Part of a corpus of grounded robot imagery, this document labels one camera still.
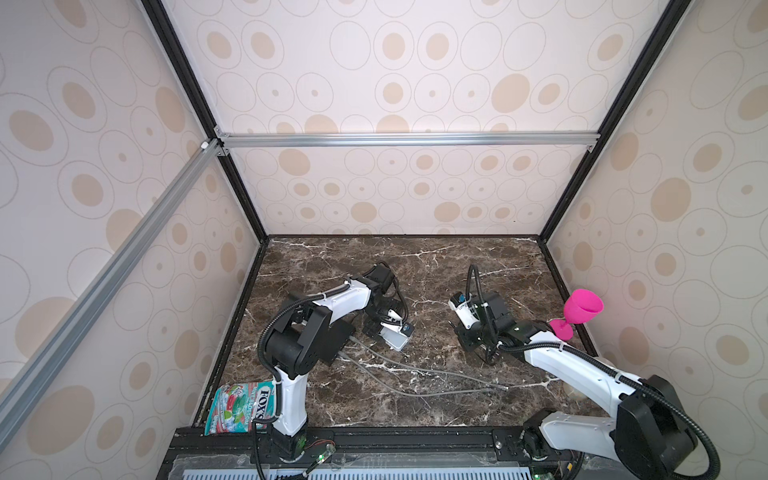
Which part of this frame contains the white rectangular device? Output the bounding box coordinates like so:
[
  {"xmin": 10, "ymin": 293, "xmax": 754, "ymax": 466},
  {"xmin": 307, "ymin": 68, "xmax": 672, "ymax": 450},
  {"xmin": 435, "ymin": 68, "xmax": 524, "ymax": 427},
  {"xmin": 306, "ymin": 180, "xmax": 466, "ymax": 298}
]
[{"xmin": 380, "ymin": 327, "xmax": 410, "ymax": 352}]

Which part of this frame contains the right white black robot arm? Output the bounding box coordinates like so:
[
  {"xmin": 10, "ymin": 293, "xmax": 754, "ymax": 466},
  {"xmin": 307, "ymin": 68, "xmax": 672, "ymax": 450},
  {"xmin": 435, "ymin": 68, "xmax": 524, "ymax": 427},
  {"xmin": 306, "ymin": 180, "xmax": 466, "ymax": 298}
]
[{"xmin": 449, "ymin": 289, "xmax": 721, "ymax": 479}]

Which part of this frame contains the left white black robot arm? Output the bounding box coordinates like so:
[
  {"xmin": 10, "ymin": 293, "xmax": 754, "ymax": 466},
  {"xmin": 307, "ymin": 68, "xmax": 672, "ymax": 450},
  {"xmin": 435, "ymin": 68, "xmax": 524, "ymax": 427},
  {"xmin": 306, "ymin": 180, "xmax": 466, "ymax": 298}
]
[{"xmin": 257, "ymin": 262, "xmax": 414, "ymax": 460}]

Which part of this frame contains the pink plastic goblet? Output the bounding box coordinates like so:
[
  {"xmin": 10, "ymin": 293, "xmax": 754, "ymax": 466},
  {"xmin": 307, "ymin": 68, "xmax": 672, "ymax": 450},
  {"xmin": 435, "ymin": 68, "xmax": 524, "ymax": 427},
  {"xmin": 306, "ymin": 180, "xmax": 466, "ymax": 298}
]
[{"xmin": 548, "ymin": 289, "xmax": 604, "ymax": 341}]

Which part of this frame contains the colourful snack packet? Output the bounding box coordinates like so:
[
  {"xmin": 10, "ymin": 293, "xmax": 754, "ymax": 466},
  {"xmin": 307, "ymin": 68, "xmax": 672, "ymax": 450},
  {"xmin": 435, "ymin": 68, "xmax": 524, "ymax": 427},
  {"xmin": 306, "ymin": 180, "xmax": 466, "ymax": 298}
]
[{"xmin": 205, "ymin": 381, "xmax": 275, "ymax": 435}]

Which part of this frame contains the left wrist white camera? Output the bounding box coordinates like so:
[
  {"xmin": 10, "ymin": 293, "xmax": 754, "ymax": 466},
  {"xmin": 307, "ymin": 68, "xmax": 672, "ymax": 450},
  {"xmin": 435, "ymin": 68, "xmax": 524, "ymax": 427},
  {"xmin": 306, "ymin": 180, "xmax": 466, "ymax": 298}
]
[{"xmin": 385, "ymin": 309, "xmax": 414, "ymax": 337}]

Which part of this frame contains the black front rail base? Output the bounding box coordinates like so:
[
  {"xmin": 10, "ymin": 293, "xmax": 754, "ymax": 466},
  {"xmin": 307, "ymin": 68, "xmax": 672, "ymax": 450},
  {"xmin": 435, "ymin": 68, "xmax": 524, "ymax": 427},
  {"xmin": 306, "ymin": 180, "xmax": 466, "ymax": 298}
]
[{"xmin": 155, "ymin": 424, "xmax": 676, "ymax": 480}]

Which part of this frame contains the horizontal aluminium frame bar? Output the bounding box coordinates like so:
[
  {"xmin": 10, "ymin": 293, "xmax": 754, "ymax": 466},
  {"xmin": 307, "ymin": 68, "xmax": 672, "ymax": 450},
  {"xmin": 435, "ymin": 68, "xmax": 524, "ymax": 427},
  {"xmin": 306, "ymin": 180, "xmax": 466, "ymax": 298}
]
[{"xmin": 220, "ymin": 130, "xmax": 600, "ymax": 149}]

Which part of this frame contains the left diagonal aluminium frame bar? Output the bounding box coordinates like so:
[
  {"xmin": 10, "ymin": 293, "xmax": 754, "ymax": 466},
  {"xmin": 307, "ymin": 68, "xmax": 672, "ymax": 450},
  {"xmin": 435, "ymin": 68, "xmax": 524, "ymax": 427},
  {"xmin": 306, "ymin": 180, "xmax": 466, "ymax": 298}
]
[{"xmin": 1, "ymin": 138, "xmax": 223, "ymax": 449}]

